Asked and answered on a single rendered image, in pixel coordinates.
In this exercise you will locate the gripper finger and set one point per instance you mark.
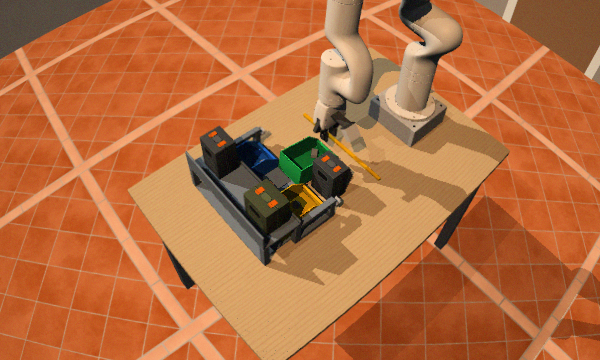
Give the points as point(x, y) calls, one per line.
point(323, 133)
point(333, 130)

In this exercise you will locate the yellow thin bar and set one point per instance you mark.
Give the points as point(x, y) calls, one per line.
point(347, 151)

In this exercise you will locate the green bin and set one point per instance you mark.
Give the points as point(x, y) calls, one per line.
point(296, 162)

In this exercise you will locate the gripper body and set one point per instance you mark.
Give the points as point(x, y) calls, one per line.
point(324, 112)

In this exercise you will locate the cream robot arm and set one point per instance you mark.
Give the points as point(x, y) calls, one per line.
point(351, 78)

